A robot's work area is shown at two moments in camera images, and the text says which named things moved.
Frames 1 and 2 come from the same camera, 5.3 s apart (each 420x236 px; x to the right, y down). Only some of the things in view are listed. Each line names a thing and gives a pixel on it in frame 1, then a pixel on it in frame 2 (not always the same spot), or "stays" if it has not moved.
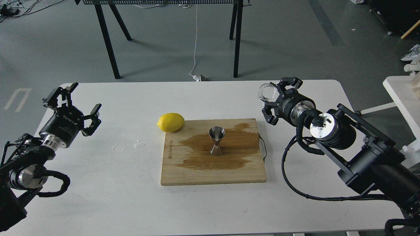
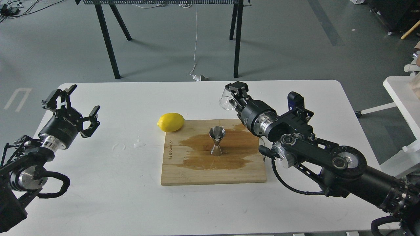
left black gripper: (66, 122) stays
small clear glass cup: (266, 91) to (227, 101)
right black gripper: (291, 106) to (256, 115)
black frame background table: (236, 21) stays
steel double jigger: (216, 133) stays
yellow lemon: (170, 122) stays
